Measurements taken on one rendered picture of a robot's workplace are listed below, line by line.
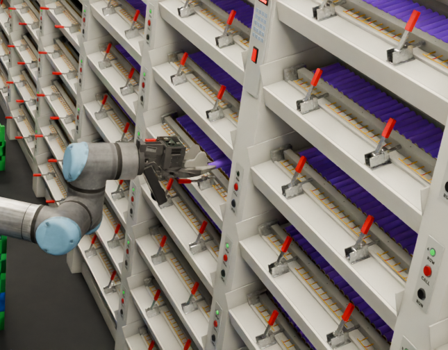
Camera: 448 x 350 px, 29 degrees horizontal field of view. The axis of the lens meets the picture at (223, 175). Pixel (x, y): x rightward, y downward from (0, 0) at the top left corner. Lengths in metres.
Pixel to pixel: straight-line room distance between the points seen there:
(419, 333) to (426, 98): 0.38
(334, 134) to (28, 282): 2.12
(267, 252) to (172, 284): 0.62
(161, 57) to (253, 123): 0.68
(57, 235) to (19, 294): 1.53
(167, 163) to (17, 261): 1.69
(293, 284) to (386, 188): 0.46
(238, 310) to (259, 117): 0.49
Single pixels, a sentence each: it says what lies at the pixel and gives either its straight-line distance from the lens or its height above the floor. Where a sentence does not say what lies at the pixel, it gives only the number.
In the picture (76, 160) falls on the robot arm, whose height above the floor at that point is 1.06.
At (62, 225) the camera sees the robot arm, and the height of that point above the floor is 0.96.
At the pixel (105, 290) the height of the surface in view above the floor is 0.19.
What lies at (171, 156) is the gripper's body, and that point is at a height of 1.06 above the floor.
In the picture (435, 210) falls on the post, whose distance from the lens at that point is 1.39.
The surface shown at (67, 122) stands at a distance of 3.62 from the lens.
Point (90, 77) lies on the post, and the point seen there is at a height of 0.85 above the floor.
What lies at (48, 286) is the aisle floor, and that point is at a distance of 3.55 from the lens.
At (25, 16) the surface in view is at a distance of 4.42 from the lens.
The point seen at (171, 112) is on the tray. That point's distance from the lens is 2.62.
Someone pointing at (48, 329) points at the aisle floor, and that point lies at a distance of 3.31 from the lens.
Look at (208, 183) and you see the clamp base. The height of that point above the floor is 0.95.
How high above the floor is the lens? 1.90
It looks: 24 degrees down
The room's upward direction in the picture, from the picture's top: 8 degrees clockwise
